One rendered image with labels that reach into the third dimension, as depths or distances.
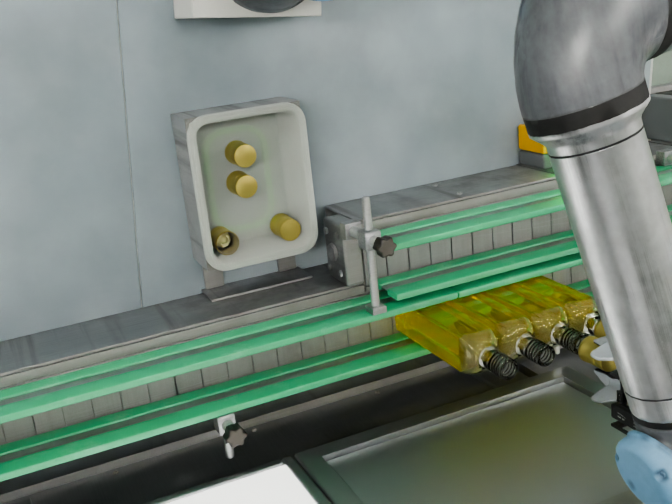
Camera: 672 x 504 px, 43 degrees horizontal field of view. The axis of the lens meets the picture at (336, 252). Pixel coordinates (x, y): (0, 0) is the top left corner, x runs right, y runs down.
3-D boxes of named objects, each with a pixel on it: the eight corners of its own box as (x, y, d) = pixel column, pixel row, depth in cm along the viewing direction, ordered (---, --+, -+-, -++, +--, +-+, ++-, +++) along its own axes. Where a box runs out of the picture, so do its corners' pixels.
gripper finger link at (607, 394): (566, 378, 109) (616, 395, 101) (603, 365, 111) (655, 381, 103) (569, 401, 110) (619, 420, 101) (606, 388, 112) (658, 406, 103)
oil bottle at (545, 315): (459, 311, 136) (543, 357, 117) (457, 278, 134) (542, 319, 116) (488, 303, 138) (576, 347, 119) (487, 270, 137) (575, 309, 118)
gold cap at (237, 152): (223, 141, 125) (232, 145, 121) (246, 138, 126) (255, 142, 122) (226, 165, 126) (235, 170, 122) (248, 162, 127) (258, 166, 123)
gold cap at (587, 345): (578, 364, 112) (600, 376, 108) (577, 339, 111) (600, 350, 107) (599, 357, 113) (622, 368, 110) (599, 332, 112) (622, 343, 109)
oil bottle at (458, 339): (395, 331, 132) (471, 382, 113) (392, 297, 130) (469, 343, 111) (426, 322, 134) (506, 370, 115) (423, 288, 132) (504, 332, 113)
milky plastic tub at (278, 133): (193, 260, 129) (209, 275, 121) (169, 112, 122) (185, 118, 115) (299, 236, 135) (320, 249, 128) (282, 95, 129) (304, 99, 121)
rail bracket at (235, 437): (200, 436, 123) (228, 480, 111) (193, 393, 121) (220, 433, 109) (226, 428, 124) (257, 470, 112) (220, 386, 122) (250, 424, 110)
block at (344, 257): (324, 276, 132) (344, 288, 126) (318, 217, 129) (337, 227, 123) (345, 271, 133) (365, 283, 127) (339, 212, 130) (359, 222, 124)
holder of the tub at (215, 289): (198, 292, 131) (213, 307, 124) (170, 113, 123) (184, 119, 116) (301, 267, 137) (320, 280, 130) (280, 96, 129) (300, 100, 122)
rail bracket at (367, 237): (345, 300, 126) (384, 326, 115) (334, 190, 121) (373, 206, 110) (363, 295, 128) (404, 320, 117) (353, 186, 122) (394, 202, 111)
